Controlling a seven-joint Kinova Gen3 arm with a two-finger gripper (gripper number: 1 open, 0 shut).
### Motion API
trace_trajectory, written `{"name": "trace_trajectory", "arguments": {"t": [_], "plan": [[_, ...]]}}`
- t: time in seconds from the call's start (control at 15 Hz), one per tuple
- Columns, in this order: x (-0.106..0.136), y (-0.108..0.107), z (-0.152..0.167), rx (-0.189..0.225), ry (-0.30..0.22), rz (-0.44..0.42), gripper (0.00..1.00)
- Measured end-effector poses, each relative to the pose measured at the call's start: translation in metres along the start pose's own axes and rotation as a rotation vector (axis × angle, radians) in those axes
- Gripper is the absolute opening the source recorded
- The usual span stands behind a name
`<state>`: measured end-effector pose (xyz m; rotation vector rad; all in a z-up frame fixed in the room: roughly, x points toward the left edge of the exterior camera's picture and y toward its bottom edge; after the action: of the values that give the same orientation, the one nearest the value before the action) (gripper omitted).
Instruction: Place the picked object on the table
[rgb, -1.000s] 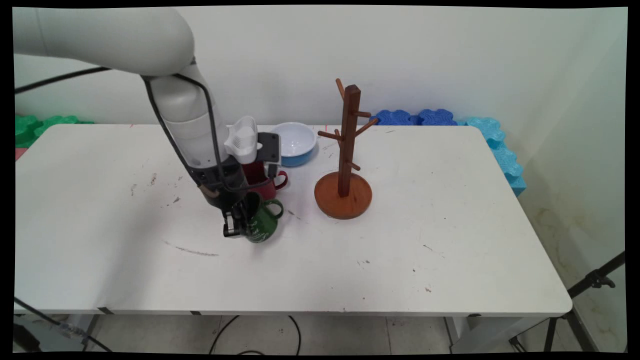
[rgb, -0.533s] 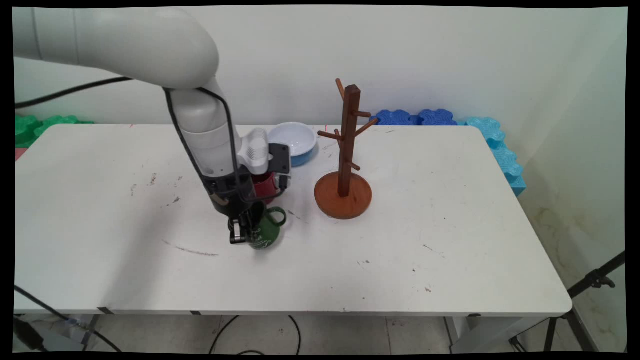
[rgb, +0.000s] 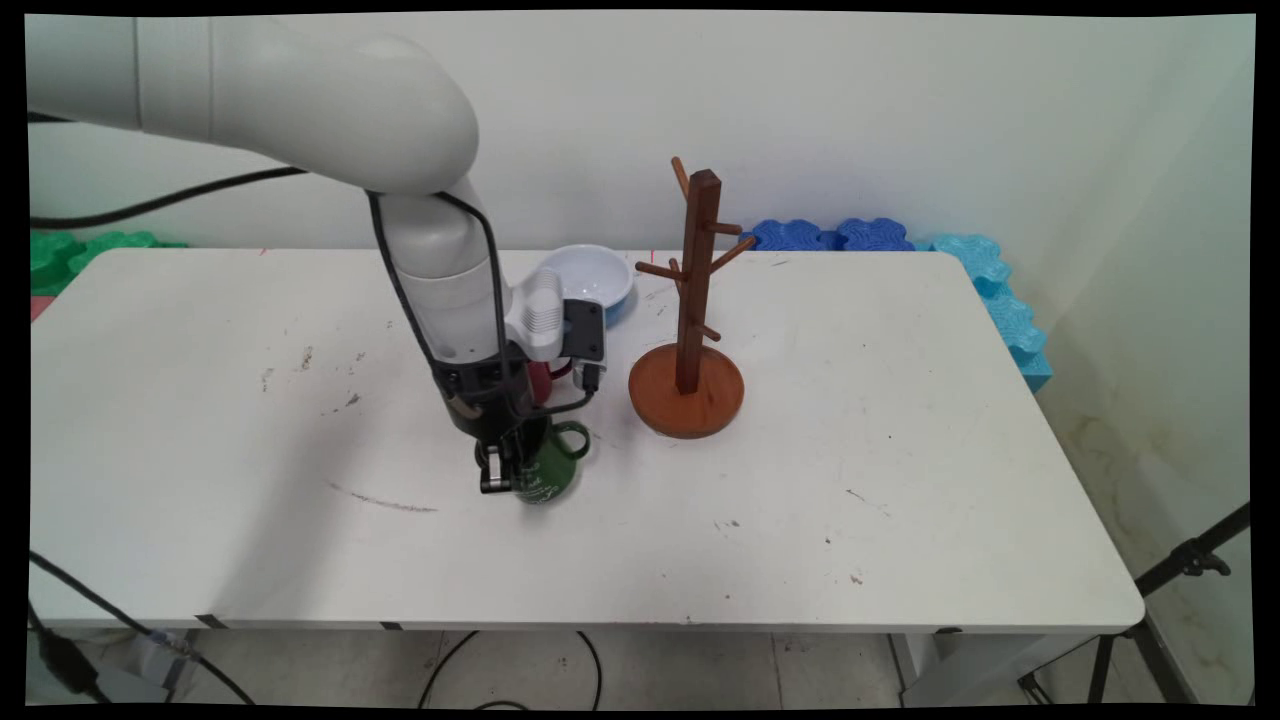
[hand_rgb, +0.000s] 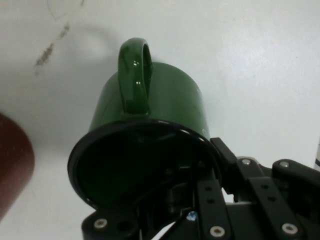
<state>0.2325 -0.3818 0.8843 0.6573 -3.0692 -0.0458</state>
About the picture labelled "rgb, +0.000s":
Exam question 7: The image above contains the green foam puzzle mat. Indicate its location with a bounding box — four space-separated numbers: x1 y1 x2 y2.
30 230 188 298

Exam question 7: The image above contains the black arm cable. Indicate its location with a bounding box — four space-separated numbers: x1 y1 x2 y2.
28 165 513 376

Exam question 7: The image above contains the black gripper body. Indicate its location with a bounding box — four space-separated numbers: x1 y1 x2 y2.
432 343 548 471

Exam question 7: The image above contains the white bowl with blue rim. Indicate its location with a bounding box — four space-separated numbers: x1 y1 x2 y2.
537 244 637 327

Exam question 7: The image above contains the wooden mug tree stand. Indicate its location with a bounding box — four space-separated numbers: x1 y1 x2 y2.
628 157 758 441

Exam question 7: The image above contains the green enamel mug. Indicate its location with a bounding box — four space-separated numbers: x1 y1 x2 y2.
514 420 592 506

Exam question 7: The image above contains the black looped floor cable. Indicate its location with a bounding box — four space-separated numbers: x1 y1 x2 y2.
418 630 603 711

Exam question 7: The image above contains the white wrist camera with mount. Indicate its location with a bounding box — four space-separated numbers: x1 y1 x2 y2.
505 265 608 366

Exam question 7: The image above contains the black camera USB cable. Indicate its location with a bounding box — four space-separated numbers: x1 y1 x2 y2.
540 360 603 417

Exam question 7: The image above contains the black tripod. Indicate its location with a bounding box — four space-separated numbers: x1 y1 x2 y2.
1018 500 1253 706

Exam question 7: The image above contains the red mug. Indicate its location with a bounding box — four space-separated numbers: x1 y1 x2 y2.
525 358 579 406

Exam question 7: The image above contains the cyan foam puzzle mat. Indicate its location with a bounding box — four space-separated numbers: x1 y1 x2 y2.
914 233 1054 394

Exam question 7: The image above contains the blue foam puzzle mat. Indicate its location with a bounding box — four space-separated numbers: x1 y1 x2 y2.
738 219 839 253
835 217 917 253

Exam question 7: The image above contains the black power cable with plug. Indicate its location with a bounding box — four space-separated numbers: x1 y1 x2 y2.
28 550 257 707

